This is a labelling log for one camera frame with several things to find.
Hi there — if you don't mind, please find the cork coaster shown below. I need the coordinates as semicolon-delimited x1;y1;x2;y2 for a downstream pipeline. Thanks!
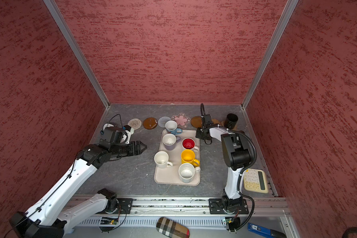
221;120;238;131

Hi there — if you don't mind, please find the dark glossy brown coaster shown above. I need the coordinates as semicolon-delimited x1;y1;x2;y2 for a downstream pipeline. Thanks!
143;117;158;130

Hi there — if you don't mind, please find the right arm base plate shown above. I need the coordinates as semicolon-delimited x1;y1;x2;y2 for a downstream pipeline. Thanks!
208;196;249;215

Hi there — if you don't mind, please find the brown wooden coaster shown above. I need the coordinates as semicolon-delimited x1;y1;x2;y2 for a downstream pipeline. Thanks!
190;116;202;129

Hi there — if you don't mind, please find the beige calculator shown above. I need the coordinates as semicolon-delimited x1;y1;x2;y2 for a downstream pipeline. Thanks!
243;168;268;194

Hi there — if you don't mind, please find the plaid glasses case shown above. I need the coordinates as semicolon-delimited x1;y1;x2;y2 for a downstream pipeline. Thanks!
156;217;190;238

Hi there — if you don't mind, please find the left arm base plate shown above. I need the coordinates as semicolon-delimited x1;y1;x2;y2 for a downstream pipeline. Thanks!
104;197;134;214

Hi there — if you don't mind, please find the beige serving tray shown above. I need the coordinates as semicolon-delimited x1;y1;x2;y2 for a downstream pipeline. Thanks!
154;130;200;186

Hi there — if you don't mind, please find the white mug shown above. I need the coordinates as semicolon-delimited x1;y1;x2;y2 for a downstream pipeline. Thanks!
178;163;200;183
154;151;173;169

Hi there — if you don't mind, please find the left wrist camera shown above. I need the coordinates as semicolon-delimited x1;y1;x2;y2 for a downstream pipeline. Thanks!
102;125;134;145

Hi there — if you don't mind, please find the red interior mug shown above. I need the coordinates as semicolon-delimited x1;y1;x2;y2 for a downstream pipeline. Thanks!
181;138;199;151

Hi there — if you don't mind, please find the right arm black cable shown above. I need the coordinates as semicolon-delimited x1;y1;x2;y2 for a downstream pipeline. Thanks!
200;103;258;233

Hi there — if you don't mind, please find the aluminium rail frame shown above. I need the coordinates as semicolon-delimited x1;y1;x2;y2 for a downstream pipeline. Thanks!
63;195;300;238

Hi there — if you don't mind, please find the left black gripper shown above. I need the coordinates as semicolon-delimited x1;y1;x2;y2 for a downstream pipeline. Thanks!
110;141;147;157

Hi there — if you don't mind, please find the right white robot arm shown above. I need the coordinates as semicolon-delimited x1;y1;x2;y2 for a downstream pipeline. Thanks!
196;125;257;210

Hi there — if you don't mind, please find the blue floral mug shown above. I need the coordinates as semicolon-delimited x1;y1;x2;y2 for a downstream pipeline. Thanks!
165;120;182;135

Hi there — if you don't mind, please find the white patterned round coaster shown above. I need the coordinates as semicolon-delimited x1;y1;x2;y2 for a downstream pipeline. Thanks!
128;119;142;130

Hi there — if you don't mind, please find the pink flower coaster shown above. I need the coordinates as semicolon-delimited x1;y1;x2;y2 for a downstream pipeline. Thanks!
171;113;191;129

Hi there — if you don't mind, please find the grey round coaster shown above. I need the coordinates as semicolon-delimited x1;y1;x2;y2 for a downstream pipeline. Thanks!
158;116;171;128

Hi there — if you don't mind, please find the lavender mug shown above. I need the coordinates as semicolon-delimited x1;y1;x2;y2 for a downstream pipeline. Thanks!
162;133;181;151

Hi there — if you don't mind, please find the yellow mug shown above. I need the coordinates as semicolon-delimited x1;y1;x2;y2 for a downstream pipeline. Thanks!
181;149;200;167

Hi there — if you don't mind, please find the white mug front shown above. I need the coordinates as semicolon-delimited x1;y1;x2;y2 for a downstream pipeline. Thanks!
178;163;200;183

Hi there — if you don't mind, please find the blue tool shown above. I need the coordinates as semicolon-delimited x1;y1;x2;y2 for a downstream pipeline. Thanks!
248;223;287;238

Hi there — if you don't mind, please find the black mug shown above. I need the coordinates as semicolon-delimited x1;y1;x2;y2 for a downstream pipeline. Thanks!
225;113;239;129

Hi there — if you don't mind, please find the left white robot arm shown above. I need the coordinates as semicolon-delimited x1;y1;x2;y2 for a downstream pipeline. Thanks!
10;140;147;238

